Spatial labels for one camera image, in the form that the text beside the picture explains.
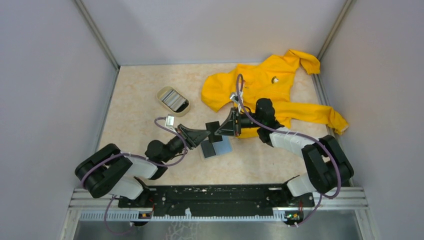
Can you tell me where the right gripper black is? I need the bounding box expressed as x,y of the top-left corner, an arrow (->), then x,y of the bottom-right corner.
214,106 -> 263,137

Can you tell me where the beige oval card tray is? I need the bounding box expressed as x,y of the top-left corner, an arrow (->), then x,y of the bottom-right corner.
156,86 -> 191,117

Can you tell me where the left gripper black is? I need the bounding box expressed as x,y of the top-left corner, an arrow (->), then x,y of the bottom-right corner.
162,123 -> 212,163

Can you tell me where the purple cable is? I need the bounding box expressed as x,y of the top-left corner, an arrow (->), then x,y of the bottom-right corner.
80,116 -> 190,236
235,73 -> 343,228

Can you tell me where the aluminium front rail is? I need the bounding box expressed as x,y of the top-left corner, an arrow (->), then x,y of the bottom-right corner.
68,184 -> 369,225

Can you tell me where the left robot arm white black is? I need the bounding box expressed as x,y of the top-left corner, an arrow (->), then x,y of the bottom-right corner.
74,124 -> 211,207

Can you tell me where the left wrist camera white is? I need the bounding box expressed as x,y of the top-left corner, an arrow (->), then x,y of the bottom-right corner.
165,114 -> 175,130

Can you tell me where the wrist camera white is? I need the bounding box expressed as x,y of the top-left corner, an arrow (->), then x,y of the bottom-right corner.
229,91 -> 244,107
165,114 -> 175,130

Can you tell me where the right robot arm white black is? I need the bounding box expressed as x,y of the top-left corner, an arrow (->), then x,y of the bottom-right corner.
214,98 -> 354,206

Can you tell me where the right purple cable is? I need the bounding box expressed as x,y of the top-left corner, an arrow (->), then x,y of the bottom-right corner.
235,73 -> 343,228

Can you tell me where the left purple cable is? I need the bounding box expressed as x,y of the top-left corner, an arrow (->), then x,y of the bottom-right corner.
80,116 -> 190,236

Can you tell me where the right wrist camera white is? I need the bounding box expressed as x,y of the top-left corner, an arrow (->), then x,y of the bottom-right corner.
229,91 -> 244,107

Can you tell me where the stack of cards in tray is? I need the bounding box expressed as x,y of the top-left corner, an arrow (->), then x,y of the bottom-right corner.
159,89 -> 187,112

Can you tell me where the yellow jacket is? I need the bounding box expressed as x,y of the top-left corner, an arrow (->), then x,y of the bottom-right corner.
201,49 -> 349,135

